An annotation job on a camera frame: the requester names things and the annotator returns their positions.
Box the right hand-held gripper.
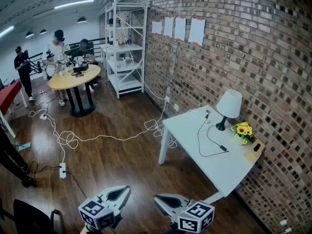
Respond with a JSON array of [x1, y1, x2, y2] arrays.
[[154, 194, 215, 234]]

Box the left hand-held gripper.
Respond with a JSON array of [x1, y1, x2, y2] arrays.
[[78, 185, 132, 231]]

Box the black power cable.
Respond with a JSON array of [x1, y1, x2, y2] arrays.
[[197, 113, 230, 158]]

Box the white table lamp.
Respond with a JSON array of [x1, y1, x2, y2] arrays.
[[215, 89, 243, 131]]

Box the white table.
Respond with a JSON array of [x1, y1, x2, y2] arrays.
[[158, 105, 265, 204]]

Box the black chair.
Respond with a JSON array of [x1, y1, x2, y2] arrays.
[[13, 198, 60, 234]]

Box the wooden tissue box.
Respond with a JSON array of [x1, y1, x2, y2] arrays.
[[243, 139, 265, 164]]

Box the yellow sunflower bouquet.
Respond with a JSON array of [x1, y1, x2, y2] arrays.
[[230, 121, 254, 146]]

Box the teal dustpan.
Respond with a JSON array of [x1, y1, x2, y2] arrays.
[[11, 141, 32, 152]]

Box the black tripod stand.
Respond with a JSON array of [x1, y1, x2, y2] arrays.
[[0, 125, 37, 189]]

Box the round yellow table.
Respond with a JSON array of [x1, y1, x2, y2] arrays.
[[48, 64, 101, 118]]

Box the black box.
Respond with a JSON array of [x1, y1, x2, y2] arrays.
[[73, 63, 89, 73]]

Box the white metal shelving rack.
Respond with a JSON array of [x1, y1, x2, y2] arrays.
[[104, 0, 148, 99]]

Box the red table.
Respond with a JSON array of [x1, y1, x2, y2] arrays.
[[0, 81, 27, 138]]

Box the black railing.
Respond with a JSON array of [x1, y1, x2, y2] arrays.
[[28, 37, 110, 75]]

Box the white paper sheet red tape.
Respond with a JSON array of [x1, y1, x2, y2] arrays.
[[174, 17, 187, 41], [163, 16, 175, 38], [188, 18, 206, 46], [152, 20, 163, 35]]

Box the white ceiling tube light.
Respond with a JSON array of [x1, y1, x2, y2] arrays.
[[0, 25, 15, 38], [54, 0, 95, 9]]

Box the black floor cable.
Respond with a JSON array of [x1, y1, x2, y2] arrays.
[[29, 161, 87, 197]]

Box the long white floor cable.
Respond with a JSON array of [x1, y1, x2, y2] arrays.
[[28, 81, 178, 164]]

